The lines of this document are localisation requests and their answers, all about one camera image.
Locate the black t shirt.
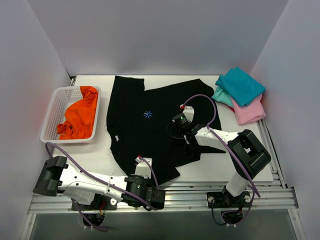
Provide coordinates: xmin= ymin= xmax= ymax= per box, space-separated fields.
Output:
xmin=106 ymin=76 xmax=224 ymax=185

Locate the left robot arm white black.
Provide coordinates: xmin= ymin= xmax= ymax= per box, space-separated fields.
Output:
xmin=33 ymin=156 xmax=166 ymax=211

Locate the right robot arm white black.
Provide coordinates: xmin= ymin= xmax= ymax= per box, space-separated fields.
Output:
xmin=172 ymin=113 xmax=271 ymax=207

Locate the mint green folded t shirt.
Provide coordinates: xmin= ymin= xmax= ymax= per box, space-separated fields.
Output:
xmin=211 ymin=86 xmax=233 ymax=108

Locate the pink folded t shirt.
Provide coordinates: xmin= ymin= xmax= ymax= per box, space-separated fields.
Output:
xmin=230 ymin=94 xmax=266 ymax=125

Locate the teal folded t shirt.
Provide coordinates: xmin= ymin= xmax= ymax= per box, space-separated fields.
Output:
xmin=215 ymin=67 xmax=266 ymax=107

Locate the orange t shirt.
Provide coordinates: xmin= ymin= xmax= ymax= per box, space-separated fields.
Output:
xmin=56 ymin=86 xmax=99 ymax=140

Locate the white plastic basket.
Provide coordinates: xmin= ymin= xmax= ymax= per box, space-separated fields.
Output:
xmin=40 ymin=86 xmax=102 ymax=144

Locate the black thin cable loop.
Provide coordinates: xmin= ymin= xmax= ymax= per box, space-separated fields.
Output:
xmin=165 ymin=122 xmax=198 ymax=160

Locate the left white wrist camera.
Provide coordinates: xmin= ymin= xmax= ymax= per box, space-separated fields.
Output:
xmin=134 ymin=156 xmax=153 ymax=179

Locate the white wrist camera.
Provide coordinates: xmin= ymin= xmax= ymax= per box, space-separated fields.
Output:
xmin=134 ymin=156 xmax=153 ymax=179
xmin=180 ymin=105 xmax=195 ymax=123

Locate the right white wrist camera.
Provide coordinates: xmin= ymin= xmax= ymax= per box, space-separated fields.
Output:
xmin=180 ymin=105 xmax=195 ymax=123

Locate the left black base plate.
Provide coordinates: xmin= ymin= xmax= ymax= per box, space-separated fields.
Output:
xmin=70 ymin=193 xmax=117 ymax=211

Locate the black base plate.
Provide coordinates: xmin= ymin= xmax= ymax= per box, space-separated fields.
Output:
xmin=206 ymin=191 xmax=251 ymax=209
xmin=70 ymin=193 xmax=117 ymax=211

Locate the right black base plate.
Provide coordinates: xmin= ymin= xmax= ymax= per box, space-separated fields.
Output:
xmin=206 ymin=191 xmax=251 ymax=209

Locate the aluminium rail frame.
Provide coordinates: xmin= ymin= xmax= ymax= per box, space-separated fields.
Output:
xmin=28 ymin=122 xmax=306 ymax=240

